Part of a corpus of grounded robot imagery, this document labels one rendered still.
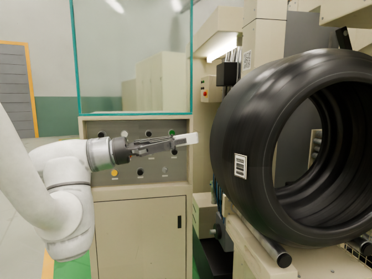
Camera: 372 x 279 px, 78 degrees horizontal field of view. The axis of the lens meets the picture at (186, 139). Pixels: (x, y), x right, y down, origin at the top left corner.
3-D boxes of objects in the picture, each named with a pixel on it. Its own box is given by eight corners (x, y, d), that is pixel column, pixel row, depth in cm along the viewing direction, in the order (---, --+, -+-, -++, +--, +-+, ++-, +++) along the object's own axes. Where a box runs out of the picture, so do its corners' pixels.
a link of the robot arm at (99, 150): (92, 136, 65) (113, 133, 66) (98, 166, 67) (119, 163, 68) (83, 142, 57) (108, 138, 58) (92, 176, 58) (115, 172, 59)
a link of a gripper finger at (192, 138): (172, 136, 65) (173, 137, 64) (197, 132, 66) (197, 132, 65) (174, 146, 66) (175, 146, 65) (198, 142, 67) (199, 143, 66)
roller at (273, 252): (236, 199, 98) (243, 203, 99) (230, 207, 98) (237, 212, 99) (284, 252, 64) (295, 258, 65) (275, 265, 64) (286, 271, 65)
